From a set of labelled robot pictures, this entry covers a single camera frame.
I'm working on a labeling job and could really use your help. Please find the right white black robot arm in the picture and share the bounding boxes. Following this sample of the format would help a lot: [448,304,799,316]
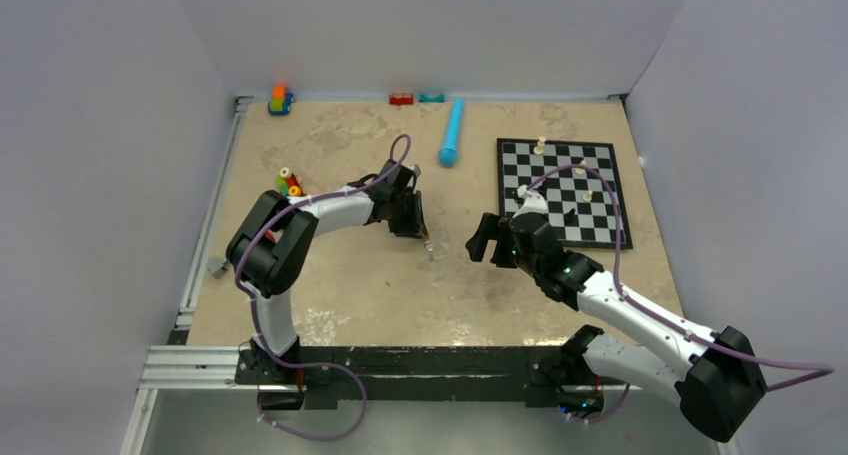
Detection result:
[465,187,767,443]

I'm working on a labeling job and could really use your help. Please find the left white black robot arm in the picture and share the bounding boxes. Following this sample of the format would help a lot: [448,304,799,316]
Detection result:
[226,159,429,384]

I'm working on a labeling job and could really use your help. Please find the black chess piece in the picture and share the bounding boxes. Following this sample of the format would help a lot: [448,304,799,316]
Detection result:
[563,209,578,226]

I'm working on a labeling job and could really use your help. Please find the black white chessboard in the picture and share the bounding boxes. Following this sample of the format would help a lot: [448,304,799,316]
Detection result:
[496,138,633,249]

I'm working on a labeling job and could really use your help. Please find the blue cylinder tube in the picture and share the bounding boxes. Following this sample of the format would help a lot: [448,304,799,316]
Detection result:
[438,98,464,168]

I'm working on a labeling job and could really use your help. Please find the white chess piece top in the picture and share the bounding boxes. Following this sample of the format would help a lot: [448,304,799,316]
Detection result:
[533,137,546,156]

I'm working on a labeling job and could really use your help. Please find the red toy block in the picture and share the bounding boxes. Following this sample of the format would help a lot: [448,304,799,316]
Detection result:
[388,92,415,106]

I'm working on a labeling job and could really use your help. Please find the teal toy piece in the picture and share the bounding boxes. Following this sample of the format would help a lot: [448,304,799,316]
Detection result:
[418,92,445,104]

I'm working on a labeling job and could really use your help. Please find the colourful block stack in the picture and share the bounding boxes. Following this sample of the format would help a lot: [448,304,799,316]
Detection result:
[276,167,305,197]

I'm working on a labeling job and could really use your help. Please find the colourful toy car blocks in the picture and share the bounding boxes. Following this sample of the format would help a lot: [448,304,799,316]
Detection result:
[267,85,294,116]

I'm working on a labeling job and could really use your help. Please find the grey bar with red end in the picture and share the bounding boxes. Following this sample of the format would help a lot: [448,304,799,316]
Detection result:
[206,257,229,279]

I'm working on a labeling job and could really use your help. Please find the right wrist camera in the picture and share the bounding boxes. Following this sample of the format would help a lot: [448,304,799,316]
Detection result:
[513,185,549,218]

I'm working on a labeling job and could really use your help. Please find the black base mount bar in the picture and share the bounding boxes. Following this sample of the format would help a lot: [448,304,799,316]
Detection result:
[234,345,609,417]

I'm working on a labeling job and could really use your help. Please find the aluminium frame rail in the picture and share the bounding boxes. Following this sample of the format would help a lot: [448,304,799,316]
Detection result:
[120,96,253,454]

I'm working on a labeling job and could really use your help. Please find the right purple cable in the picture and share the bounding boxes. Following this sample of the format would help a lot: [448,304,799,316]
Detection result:
[526,163,835,427]

